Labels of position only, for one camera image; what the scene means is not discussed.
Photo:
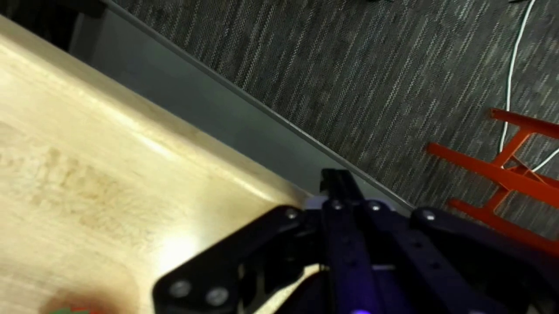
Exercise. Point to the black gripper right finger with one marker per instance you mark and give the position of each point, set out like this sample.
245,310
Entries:
521,278

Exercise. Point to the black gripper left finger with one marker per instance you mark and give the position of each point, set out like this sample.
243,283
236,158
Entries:
245,269

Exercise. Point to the orange stool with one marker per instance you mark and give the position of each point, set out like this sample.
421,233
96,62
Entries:
510,175

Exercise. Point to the black table frame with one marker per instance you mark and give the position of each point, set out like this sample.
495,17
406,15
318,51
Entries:
135,43

